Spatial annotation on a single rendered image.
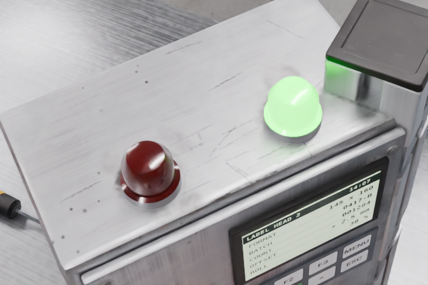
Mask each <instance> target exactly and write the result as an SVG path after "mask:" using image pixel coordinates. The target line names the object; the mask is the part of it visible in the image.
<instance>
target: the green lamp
mask: <svg viewBox="0 0 428 285"><path fill-rule="evenodd" d="M321 123H322V108H321V106H320V104H319V102H318V92H317V90H316V89H315V87H314V86H313V85H312V84H311V83H309V82H308V81H306V80H305V79H303V78H300V77H297V76H290V77H287V78H284V79H282V80H280V81H279V82H278V83H276V84H275V85H274V86H273V87H272V88H271V89H270V91H269V95H268V102H267V104H266V106H265V108H264V124H265V127H266V129H267V131H268V132H269V133H270V134H271V135H272V136H273V137H274V138H276V139H278V140H280V141H283V142H285V143H301V142H303V141H307V140H308V139H310V138H312V137H313V136H314V135H315V134H316V133H317V132H318V131H319V129H320V127H321Z"/></svg>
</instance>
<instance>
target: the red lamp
mask: <svg viewBox="0 0 428 285"><path fill-rule="evenodd" d="M120 166H121V171H122V173H121V175H120V184H121V187H122V191H123V193H124V196H125V197H126V199H127V200H128V201H129V202H130V203H131V204H133V205H135V206H136V207H139V208H142V209H156V208H160V207H162V206H165V205H167V204H168V203H170V202H171V201H172V200H173V199H174V198H175V197H176V196H177V194H178V192H179V191H180V188H181V185H182V179H181V174H180V169H179V166H178V164H177V163H176V162H175V161H174V160H173V157H172V154H171V152H170V151H169V150H168V149H167V148H166V147H165V146H164V145H162V144H161V143H158V142H154V141H140V142H137V143H136V144H134V145H132V146H131V147H130V148H129V149H128V150H127V151H126V152H125V154H124V155H123V157H122V160H121V165H120Z"/></svg>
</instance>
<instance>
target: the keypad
mask: <svg viewBox="0 0 428 285"><path fill-rule="evenodd" d="M378 229H379V227H378V226H376V227H374V228H372V229H370V230H368V231H366V232H364V233H362V234H360V235H358V236H356V237H354V238H352V239H350V240H348V241H346V242H344V243H342V244H340V245H338V246H336V247H334V248H332V249H330V250H328V251H326V252H324V253H322V254H319V255H317V256H315V257H313V258H311V259H309V260H307V261H305V262H303V263H301V264H299V265H297V266H295V267H293V268H291V269H289V270H287V271H285V272H283V273H281V274H279V275H277V276H275V277H273V278H271V279H269V280H267V281H265V282H263V283H261V284H259V285H323V284H325V283H327V282H329V281H331V280H333V279H335V278H337V277H339V276H341V275H343V274H345V273H347V272H349V271H351V270H353V269H355V268H357V267H359V266H361V265H363V264H365V263H367V262H369V261H371V260H372V258H373V252H374V249H375V243H376V238H377V234H378Z"/></svg>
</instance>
